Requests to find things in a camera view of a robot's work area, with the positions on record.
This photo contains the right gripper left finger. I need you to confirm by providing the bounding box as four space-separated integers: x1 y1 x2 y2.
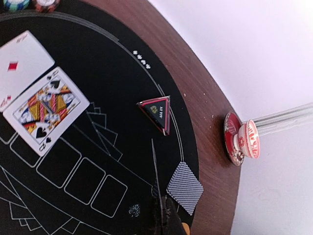
152 198 162 235

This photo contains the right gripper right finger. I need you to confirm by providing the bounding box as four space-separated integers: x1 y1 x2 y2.
161 196 186 235

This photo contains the orange big blind button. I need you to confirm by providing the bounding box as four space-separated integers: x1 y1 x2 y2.
181 222 190 235

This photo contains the edge-on playing card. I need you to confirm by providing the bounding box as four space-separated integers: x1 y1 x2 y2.
151 139 163 223

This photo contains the red black triangular all-in marker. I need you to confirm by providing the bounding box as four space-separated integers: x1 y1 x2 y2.
137 96 170 136

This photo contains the queen of spades card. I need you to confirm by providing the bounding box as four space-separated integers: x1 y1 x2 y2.
3 67 89 157

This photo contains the ace of diamonds card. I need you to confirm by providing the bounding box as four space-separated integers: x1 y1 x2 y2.
0 30 55 112

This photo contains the single brown 100 poker chip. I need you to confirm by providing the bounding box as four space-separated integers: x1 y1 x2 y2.
32 0 60 13

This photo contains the single green blue poker chip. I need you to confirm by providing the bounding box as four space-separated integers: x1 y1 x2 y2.
3 0 30 11

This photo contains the round black poker mat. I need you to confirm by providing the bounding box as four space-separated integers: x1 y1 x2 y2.
0 0 199 235

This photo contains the red white patterned tea bowl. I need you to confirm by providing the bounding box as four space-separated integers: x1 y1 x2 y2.
233 119 261 159

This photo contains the red floral saucer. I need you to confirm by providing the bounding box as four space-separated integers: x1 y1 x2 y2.
224 112 244 166

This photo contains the right aluminium frame post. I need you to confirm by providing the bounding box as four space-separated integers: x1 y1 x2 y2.
253 102 313 136

